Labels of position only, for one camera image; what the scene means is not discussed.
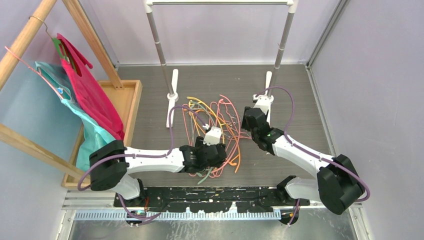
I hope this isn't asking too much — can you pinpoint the pink hanger on wood rack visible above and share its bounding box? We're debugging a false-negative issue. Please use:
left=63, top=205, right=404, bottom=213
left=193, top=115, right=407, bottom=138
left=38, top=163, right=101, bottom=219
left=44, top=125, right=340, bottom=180
left=4, top=46, right=64, bottom=100

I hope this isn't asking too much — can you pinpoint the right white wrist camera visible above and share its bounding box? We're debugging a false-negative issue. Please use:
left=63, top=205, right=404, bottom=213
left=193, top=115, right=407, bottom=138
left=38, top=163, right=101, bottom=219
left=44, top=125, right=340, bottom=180
left=252, top=94, right=274, bottom=115

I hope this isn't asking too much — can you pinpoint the yellow plastic hanger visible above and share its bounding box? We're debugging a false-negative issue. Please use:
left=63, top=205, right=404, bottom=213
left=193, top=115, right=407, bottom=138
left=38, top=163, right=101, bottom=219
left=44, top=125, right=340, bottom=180
left=187, top=96, right=230, bottom=144

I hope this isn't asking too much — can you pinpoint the orange plastic hanger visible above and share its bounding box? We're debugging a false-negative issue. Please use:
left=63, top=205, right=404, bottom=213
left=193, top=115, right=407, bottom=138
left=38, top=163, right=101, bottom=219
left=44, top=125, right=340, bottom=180
left=182, top=107, right=242, bottom=178

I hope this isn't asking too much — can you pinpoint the green hanger gold hook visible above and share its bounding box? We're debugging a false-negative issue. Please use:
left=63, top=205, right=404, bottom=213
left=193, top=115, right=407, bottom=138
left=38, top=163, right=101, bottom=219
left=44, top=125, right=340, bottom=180
left=28, top=15, right=77, bottom=72

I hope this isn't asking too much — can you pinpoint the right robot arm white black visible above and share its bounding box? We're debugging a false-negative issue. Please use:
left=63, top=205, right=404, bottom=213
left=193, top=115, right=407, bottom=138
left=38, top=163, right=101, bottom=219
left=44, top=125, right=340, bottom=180
left=241, top=106, right=371, bottom=215

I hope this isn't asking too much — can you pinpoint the mint green plastic hanger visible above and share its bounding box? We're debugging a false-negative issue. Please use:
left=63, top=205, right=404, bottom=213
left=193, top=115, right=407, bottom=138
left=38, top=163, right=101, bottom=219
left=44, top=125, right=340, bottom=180
left=183, top=99, right=216, bottom=185

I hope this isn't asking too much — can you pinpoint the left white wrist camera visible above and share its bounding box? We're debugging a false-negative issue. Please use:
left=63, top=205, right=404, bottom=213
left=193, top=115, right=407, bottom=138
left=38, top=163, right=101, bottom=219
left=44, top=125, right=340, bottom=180
left=203, top=126, right=222, bottom=146

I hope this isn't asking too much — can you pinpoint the teal garment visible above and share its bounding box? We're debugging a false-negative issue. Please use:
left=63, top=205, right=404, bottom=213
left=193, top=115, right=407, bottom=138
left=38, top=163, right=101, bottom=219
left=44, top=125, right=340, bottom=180
left=35, top=61, right=116, bottom=171

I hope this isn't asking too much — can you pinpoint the thick pink plastic hanger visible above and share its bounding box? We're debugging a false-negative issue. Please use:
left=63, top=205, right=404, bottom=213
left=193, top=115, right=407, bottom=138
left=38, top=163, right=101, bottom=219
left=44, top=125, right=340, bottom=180
left=210, top=143, right=240, bottom=178

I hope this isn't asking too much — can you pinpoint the metal clothes rack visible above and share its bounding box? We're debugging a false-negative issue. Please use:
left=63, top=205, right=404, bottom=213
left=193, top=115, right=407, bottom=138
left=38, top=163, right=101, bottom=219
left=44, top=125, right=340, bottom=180
left=141, top=0, right=299, bottom=114

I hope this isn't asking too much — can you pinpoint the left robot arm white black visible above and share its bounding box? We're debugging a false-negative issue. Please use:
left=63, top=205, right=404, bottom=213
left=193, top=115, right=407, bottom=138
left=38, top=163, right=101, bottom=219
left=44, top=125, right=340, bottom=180
left=87, top=136, right=227, bottom=207

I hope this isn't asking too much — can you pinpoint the wooden clothes rack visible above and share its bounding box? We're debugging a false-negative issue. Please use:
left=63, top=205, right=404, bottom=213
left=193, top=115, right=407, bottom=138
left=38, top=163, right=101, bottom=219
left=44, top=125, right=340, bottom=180
left=0, top=0, right=143, bottom=190

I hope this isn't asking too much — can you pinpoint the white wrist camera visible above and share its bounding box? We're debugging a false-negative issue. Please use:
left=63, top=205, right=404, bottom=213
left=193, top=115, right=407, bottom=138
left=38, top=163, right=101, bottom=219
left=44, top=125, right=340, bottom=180
left=252, top=94, right=274, bottom=115
left=203, top=126, right=222, bottom=146

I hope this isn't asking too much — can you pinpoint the aluminium frame rail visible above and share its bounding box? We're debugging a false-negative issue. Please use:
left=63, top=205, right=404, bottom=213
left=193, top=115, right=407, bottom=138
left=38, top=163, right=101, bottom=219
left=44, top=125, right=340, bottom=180
left=61, top=191, right=364, bottom=221

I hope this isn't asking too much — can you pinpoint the red garment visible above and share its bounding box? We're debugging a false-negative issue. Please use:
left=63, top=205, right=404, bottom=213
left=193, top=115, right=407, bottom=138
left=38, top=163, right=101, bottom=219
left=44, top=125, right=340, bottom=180
left=56, top=33, right=125, bottom=140

